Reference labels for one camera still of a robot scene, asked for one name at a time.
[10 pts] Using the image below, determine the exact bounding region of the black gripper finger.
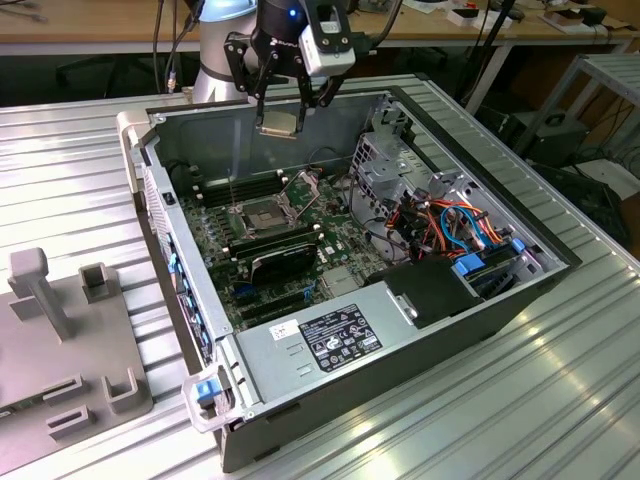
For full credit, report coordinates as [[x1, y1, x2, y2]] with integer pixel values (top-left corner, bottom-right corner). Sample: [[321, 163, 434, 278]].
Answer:
[[296, 69, 347, 135], [222, 30, 280, 131]]

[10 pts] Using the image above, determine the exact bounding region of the silver CPU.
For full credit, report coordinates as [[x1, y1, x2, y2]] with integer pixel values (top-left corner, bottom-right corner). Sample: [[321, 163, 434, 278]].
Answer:
[[259, 110, 301, 139]]

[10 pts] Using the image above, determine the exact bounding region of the metal socket cover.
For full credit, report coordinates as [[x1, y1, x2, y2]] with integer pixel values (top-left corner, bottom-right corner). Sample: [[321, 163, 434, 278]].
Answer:
[[281, 168, 325, 215]]

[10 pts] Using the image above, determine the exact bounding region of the CPU socket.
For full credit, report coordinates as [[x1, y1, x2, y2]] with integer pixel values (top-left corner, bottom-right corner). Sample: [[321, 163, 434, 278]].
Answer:
[[227, 195, 299, 240]]

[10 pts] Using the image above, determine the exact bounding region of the black expansion slot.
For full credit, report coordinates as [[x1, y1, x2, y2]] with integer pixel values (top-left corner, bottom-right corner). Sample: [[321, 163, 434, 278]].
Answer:
[[243, 301, 309, 324], [238, 290, 307, 312]]

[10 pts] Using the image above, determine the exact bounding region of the silver drive cage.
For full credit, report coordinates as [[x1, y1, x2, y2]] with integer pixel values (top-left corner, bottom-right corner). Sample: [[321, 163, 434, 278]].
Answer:
[[349, 130, 434, 221]]

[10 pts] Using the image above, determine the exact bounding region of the wooden desk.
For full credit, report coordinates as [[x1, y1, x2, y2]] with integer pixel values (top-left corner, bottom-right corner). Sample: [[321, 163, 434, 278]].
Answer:
[[0, 0, 640, 57]]

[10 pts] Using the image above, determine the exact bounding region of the green motherboard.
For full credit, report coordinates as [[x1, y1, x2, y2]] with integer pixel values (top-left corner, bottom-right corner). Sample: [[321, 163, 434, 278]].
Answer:
[[177, 167, 371, 335]]

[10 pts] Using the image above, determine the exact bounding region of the small white box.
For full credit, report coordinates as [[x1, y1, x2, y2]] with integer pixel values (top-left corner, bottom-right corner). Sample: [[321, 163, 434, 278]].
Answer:
[[446, 5, 512, 27]]

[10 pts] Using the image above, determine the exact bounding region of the green RAM stick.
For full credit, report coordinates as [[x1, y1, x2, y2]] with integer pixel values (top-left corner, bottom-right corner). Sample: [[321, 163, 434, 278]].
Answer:
[[232, 237, 323, 261]]

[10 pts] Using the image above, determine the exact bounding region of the black graphics card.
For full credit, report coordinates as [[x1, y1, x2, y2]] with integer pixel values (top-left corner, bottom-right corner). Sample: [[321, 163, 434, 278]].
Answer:
[[248, 238, 320, 287]]

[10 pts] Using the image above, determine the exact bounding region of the silver chipset heatsink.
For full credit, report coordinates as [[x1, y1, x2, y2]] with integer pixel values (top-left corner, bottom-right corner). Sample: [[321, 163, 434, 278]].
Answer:
[[322, 268, 362, 296]]

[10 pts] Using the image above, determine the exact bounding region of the blue disk carrier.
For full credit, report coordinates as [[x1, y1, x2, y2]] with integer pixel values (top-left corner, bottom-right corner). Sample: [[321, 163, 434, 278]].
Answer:
[[452, 252, 489, 279]]

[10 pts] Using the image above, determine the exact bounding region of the black plastic shroud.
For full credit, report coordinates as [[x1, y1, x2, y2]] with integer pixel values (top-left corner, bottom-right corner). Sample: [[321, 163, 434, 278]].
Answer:
[[363, 257, 485, 330]]

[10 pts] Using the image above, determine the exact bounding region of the black equipment box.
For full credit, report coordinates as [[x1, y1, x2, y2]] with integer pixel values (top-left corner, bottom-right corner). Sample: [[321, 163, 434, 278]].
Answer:
[[527, 112, 590, 169]]

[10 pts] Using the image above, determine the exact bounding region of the brown cardboard box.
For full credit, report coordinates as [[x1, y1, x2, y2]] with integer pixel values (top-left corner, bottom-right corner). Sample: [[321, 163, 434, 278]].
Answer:
[[543, 7, 586, 32]]

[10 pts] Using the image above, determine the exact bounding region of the silver power supply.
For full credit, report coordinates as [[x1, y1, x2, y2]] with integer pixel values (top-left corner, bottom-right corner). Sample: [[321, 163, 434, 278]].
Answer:
[[233, 280, 419, 407]]

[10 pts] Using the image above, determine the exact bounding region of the metal slat shelf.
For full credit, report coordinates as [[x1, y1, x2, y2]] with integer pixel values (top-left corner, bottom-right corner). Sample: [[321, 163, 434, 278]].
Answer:
[[542, 52, 640, 156]]

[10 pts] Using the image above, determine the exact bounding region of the open PC case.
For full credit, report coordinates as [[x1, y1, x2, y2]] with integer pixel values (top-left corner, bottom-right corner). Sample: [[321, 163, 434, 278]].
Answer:
[[115, 85, 584, 474]]

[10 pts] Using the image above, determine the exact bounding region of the blue plastic latch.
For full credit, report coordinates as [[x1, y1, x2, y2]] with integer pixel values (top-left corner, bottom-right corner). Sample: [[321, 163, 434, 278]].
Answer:
[[196, 379, 221, 407]]

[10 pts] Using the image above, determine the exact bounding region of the grey parts rack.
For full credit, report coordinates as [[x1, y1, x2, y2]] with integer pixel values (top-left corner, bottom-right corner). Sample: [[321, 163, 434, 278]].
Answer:
[[0, 247, 155, 474]]

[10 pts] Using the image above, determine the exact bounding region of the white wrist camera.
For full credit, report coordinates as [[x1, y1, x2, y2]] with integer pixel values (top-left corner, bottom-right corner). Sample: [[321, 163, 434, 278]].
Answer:
[[298, 22, 357, 79]]

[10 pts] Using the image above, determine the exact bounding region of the black camera bracket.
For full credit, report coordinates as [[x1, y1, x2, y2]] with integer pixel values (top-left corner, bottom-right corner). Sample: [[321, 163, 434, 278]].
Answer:
[[307, 0, 374, 56]]

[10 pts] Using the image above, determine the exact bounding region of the black camera cable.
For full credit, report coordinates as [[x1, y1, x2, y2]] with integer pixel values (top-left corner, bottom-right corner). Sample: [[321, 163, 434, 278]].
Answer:
[[365, 0, 404, 49]]

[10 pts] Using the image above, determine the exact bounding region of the red black wire bundle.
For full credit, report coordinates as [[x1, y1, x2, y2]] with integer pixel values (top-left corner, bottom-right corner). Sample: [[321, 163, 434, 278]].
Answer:
[[388, 203, 437, 257]]

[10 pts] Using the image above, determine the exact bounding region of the orange wire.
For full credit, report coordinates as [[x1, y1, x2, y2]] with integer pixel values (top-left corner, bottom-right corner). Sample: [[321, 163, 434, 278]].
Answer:
[[428, 198, 506, 242]]

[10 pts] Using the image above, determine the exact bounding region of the blue wire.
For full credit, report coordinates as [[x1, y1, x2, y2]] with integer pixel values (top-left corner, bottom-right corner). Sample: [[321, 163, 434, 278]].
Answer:
[[439, 204, 489, 251]]

